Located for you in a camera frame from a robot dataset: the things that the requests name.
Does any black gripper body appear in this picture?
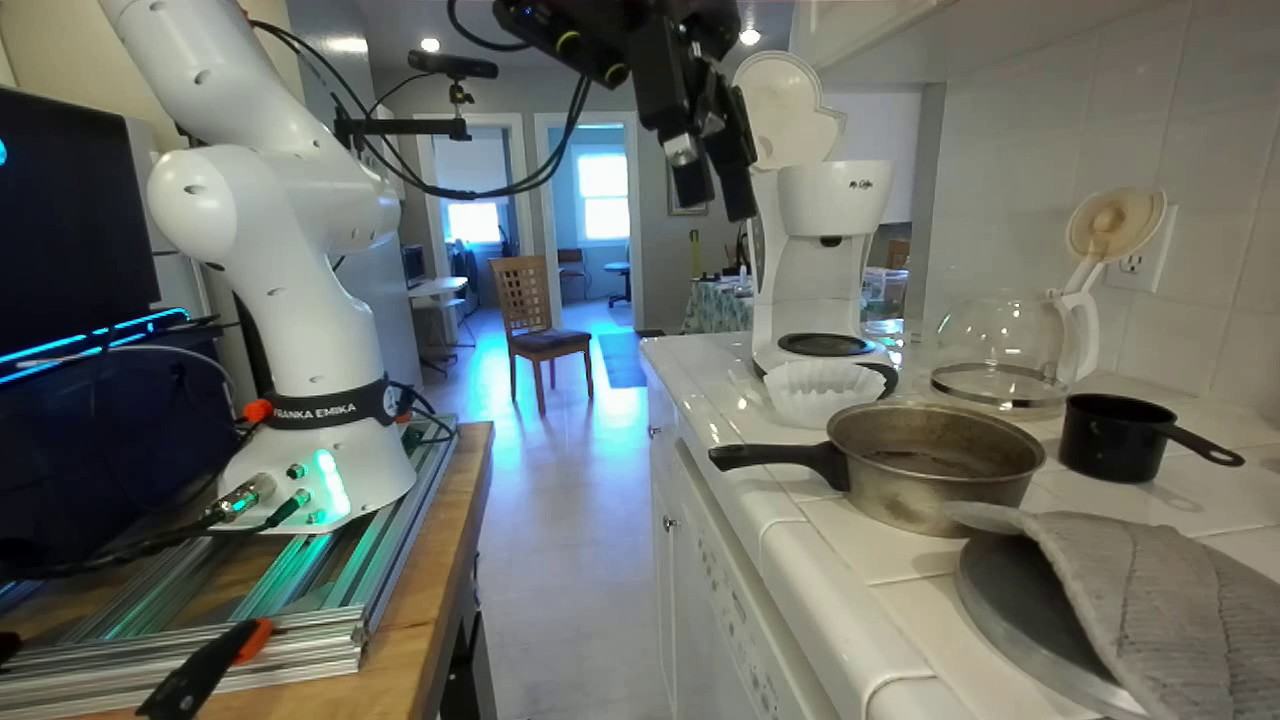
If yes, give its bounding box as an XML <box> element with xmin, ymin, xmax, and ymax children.
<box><xmin>623</xmin><ymin>0</ymin><xmax>742</xmax><ymax>135</ymax></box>

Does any silver pot lid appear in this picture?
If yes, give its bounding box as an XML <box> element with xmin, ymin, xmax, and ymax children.
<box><xmin>955</xmin><ymin>533</ymin><xmax>1153</xmax><ymax>720</ymax></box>

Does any small black measuring pot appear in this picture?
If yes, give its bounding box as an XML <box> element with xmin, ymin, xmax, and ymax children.
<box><xmin>1055</xmin><ymin>392</ymin><xmax>1249</xmax><ymax>488</ymax></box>

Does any table with floral cloth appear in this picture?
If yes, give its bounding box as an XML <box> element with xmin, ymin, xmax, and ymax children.
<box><xmin>681</xmin><ymin>273</ymin><xmax>757</xmax><ymax>337</ymax></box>

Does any white coffee maker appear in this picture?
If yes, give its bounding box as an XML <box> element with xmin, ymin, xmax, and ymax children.
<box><xmin>729</xmin><ymin>50</ymin><xmax>900</xmax><ymax>392</ymax></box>

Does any dark hallway rug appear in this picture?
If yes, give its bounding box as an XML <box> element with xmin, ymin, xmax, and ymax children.
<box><xmin>594</xmin><ymin>330</ymin><xmax>651</xmax><ymax>392</ymax></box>

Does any wooden lattice chair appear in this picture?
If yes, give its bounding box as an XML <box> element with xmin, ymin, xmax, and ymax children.
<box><xmin>489</xmin><ymin>253</ymin><xmax>598</xmax><ymax>421</ymax></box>

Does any white background table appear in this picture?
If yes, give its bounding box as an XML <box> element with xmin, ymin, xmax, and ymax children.
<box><xmin>399</xmin><ymin>273</ymin><xmax>472</xmax><ymax>370</ymax></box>

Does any glass coffee carafe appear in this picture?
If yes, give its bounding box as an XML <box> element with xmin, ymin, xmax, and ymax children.
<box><xmin>914</xmin><ymin>190</ymin><xmax>1176</xmax><ymax>412</ymax></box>

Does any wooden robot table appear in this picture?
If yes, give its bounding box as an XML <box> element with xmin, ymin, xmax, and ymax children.
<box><xmin>0</xmin><ymin>421</ymin><xmax>500</xmax><ymax>720</ymax></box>

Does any black monitor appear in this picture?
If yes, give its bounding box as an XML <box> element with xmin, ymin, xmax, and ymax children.
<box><xmin>0</xmin><ymin>85</ymin><xmax>167</xmax><ymax>370</ymax></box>

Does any dark blue bag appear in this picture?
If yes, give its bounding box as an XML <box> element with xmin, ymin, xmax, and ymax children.
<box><xmin>0</xmin><ymin>342</ymin><xmax>248</xmax><ymax>582</ymax></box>

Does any orange and black hand tool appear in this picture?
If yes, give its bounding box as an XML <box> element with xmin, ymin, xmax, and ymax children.
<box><xmin>135</xmin><ymin>613</ymin><xmax>280</xmax><ymax>720</ymax></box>

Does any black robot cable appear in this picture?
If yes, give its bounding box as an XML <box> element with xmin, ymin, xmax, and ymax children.
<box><xmin>252</xmin><ymin>0</ymin><xmax>594</xmax><ymax>209</ymax></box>

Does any black stereo camera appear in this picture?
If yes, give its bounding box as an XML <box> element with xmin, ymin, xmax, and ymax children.
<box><xmin>403</xmin><ymin>50</ymin><xmax>504</xmax><ymax>85</ymax></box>

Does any silver pot with black handle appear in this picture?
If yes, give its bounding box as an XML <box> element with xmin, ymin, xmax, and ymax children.
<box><xmin>705</xmin><ymin>402</ymin><xmax>1053</xmax><ymax>541</ymax></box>

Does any white wall outlet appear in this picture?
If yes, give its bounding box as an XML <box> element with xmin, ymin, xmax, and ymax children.
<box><xmin>1111</xmin><ymin>195</ymin><xmax>1184</xmax><ymax>298</ymax></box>

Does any aluminium rail base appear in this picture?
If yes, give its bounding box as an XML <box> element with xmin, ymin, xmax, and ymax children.
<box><xmin>0</xmin><ymin>437</ymin><xmax>460</xmax><ymax>688</ymax></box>

